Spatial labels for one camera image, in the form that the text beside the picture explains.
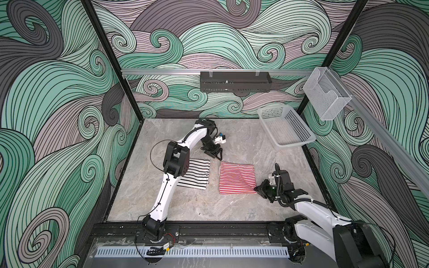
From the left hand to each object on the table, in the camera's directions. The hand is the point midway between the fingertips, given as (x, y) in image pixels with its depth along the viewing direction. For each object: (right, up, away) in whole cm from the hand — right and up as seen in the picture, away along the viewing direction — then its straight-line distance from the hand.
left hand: (218, 155), depth 95 cm
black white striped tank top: (-12, -10, -5) cm, 16 cm away
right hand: (+18, -16, -9) cm, 26 cm away
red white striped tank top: (+10, -11, -7) cm, 17 cm away
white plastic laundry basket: (+49, +18, +21) cm, 56 cm away
